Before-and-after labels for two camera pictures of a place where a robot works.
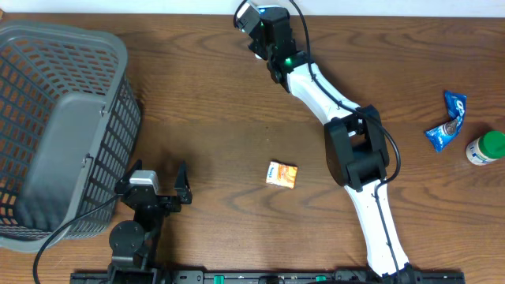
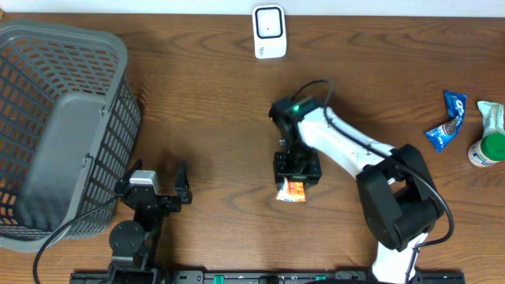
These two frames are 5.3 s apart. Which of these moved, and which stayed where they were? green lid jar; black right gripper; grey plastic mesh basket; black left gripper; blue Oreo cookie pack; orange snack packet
Moved: orange snack packet; black right gripper
Stayed: grey plastic mesh basket; black left gripper; green lid jar; blue Oreo cookie pack
